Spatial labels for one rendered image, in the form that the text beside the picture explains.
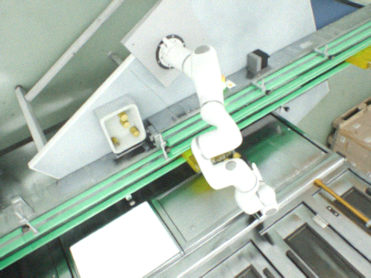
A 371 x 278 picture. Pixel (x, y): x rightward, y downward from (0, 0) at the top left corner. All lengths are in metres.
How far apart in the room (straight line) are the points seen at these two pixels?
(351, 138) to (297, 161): 3.44
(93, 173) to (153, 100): 0.45
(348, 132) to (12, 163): 4.43
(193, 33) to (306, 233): 1.02
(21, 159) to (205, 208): 1.20
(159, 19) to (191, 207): 0.85
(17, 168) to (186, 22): 1.32
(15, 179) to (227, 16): 1.47
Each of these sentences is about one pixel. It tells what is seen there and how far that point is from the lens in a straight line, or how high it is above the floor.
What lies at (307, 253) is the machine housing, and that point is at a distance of 1.45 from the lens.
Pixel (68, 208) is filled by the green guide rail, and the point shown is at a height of 0.92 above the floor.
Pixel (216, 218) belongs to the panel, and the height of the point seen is 1.27.
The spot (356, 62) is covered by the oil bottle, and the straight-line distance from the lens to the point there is 2.18.
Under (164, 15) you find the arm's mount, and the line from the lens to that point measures 1.32.
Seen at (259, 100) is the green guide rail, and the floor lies 0.94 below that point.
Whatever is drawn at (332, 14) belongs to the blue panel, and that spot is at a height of 0.65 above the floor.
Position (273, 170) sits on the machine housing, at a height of 1.21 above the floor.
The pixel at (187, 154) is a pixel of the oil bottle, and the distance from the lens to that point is 1.48.
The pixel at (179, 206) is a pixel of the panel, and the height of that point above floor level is 1.11.
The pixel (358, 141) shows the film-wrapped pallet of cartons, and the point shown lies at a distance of 5.08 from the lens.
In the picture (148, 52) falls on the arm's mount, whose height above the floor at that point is 0.78.
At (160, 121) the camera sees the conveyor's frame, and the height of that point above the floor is 0.82.
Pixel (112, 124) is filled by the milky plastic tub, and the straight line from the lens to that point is 1.44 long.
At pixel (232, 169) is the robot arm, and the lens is 1.00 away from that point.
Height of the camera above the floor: 1.87
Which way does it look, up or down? 39 degrees down
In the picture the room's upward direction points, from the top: 136 degrees clockwise
